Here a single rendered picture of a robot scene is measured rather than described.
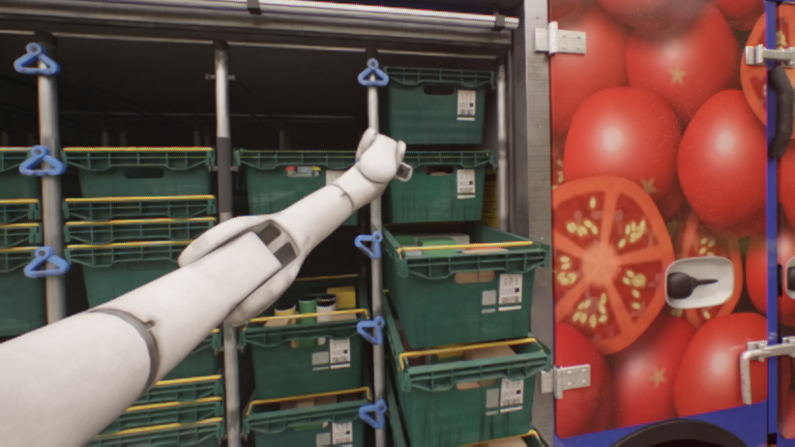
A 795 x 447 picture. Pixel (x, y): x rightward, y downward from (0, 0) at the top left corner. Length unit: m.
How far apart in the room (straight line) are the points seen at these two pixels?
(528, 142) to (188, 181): 1.03
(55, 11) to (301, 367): 1.19
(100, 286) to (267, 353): 0.52
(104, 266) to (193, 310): 0.88
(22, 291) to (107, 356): 1.10
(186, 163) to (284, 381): 0.74
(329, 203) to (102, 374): 0.29
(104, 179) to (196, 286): 0.90
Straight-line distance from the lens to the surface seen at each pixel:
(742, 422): 1.82
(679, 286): 1.37
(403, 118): 1.05
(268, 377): 1.18
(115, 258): 1.19
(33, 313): 1.37
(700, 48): 1.53
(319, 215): 0.44
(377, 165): 0.51
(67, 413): 0.25
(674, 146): 1.37
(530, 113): 1.03
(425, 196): 1.04
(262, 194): 1.03
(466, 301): 0.84
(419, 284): 0.78
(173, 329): 0.32
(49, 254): 1.25
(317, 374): 1.16
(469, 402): 0.96
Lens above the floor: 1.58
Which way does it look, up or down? 1 degrees down
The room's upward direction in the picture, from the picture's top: 1 degrees counter-clockwise
